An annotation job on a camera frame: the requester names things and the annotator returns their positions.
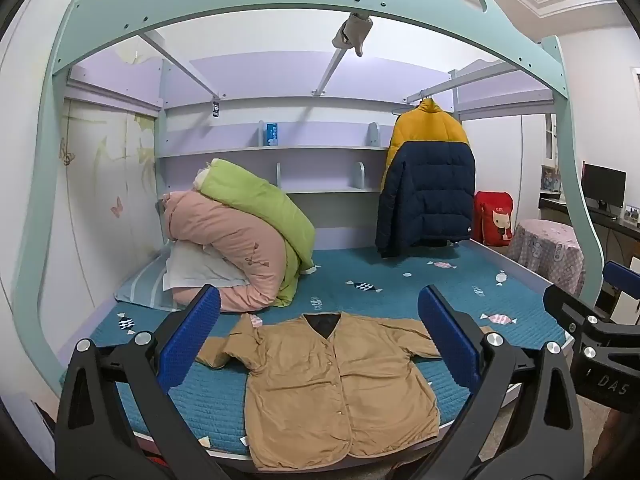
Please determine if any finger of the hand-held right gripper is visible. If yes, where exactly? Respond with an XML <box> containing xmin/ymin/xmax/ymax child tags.
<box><xmin>601</xmin><ymin>259</ymin><xmax>640</xmax><ymax>295</ymax></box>
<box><xmin>543</xmin><ymin>284</ymin><xmax>615</xmax><ymax>341</ymax></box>

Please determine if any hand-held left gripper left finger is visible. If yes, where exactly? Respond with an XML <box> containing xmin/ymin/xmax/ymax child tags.
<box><xmin>54</xmin><ymin>284</ymin><xmax>222</xmax><ymax>480</ymax></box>

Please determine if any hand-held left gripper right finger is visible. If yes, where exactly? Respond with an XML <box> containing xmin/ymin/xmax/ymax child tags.
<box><xmin>400</xmin><ymin>284</ymin><xmax>586</xmax><ymax>480</ymax></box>

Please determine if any tan quilted coat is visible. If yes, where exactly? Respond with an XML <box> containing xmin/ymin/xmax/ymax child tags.
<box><xmin>195</xmin><ymin>311</ymin><xmax>496</xmax><ymax>471</ymax></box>

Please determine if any clothes hanger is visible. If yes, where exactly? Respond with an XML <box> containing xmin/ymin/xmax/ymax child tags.
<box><xmin>391</xmin><ymin>91</ymin><xmax>436</xmax><ymax>113</ymax></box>

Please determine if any white box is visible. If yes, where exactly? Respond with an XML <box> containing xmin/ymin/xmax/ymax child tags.
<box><xmin>612</xmin><ymin>290</ymin><xmax>640</xmax><ymax>326</ymax></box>

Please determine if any dark desk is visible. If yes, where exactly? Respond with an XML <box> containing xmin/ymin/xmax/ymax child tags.
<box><xmin>539</xmin><ymin>196</ymin><xmax>640</xmax><ymax>311</ymax></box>

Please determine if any round table pink cloth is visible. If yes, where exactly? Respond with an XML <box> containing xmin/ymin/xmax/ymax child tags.
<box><xmin>507</xmin><ymin>219</ymin><xmax>586</xmax><ymax>296</ymax></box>

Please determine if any white pillow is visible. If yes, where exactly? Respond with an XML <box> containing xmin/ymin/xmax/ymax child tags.
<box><xmin>162</xmin><ymin>240</ymin><xmax>251</xmax><ymax>293</ymax></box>

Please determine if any striped blue pillow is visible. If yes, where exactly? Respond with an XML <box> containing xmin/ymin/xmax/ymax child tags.
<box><xmin>114</xmin><ymin>260</ymin><xmax>186</xmax><ymax>311</ymax></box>

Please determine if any teal candy print bed blanket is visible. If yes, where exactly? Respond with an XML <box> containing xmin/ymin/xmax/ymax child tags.
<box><xmin>90</xmin><ymin>240</ymin><xmax>576</xmax><ymax>461</ymax></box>

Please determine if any black computer monitor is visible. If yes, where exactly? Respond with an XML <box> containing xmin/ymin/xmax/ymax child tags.
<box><xmin>582</xmin><ymin>162</ymin><xmax>627</xmax><ymax>213</ymax></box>

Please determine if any pink quilt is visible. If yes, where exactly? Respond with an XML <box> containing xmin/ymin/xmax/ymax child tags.
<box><xmin>160</xmin><ymin>190</ymin><xmax>301</xmax><ymax>313</ymax></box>

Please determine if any red cartoon bag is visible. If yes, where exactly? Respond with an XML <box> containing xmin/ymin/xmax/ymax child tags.
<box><xmin>472</xmin><ymin>191</ymin><xmax>514</xmax><ymax>247</ymax></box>

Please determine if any green quilt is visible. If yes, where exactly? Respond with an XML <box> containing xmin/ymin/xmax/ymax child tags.
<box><xmin>195</xmin><ymin>158</ymin><xmax>317</xmax><ymax>307</ymax></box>

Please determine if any yellow navy puffer jacket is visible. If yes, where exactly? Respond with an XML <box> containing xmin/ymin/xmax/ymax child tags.
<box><xmin>375</xmin><ymin>97</ymin><xmax>476</xmax><ymax>258</ymax></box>

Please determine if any white glass door cabinet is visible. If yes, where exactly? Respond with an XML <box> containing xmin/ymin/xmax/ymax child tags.
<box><xmin>545</xmin><ymin>112</ymin><xmax>559</xmax><ymax>161</ymax></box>

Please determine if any purple headboard shelf unit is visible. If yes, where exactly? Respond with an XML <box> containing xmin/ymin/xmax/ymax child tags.
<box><xmin>155</xmin><ymin>120</ymin><xmax>396</xmax><ymax>253</ymax></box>

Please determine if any grey cloth on bar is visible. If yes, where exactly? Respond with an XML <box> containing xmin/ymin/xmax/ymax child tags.
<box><xmin>332</xmin><ymin>11</ymin><xmax>375</xmax><ymax>57</ymax></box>

